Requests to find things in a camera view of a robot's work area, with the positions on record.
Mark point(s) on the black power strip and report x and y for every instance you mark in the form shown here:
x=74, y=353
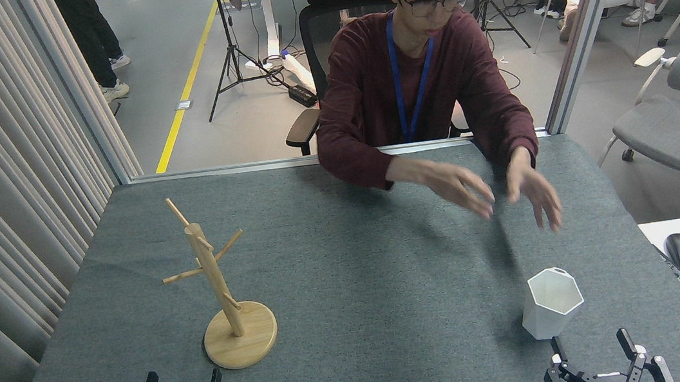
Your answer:
x=302, y=95

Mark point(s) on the person's left hand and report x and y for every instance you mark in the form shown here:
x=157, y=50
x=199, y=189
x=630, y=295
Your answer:
x=530, y=184

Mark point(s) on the black office chair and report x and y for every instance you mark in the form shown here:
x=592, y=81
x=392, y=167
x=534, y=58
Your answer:
x=314, y=32

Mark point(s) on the grey felt table cover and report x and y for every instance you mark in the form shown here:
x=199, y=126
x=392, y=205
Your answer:
x=359, y=292

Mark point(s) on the white hexagonal cup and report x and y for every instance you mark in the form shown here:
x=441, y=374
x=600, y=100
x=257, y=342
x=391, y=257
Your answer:
x=547, y=321

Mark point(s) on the person's right hand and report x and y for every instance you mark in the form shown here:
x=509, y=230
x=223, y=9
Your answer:
x=459, y=186

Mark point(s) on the silver frame post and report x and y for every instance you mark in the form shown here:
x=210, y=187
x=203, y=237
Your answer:
x=585, y=24
x=74, y=87

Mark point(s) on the white desk leg stand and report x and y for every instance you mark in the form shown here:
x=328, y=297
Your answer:
x=269, y=24

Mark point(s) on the silver table edge rail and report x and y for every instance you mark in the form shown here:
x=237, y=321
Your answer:
x=214, y=171

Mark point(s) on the wooden cup rack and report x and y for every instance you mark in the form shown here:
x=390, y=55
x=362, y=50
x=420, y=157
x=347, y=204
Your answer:
x=248, y=338

